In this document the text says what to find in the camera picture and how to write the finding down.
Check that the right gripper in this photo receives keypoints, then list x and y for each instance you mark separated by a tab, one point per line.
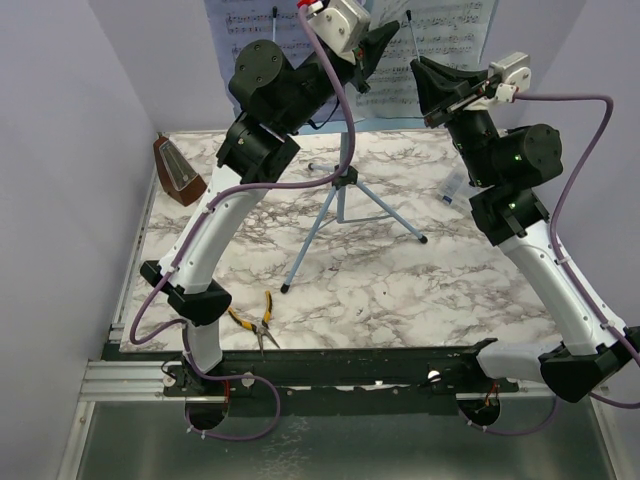
455	101

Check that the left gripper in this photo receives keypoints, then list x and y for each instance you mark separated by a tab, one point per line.
368	52

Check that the sheet music page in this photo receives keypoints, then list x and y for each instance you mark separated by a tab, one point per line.
235	23
451	33

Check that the brown wooden metronome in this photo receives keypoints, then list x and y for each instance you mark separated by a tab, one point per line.
177	177

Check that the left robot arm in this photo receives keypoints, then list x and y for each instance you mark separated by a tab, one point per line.
276	100

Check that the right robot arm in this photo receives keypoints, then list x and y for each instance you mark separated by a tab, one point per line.
595	342

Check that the clear plastic compartment box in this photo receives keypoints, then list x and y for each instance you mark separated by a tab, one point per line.
449	191

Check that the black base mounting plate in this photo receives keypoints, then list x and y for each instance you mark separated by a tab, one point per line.
340	382

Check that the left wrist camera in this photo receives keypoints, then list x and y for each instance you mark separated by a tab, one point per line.
340	24

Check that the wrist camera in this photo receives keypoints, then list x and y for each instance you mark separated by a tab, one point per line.
340	24
506	78

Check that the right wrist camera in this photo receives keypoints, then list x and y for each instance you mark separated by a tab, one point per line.
506	78

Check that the yellow handled needle-nose pliers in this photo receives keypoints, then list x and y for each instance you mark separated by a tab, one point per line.
261	329

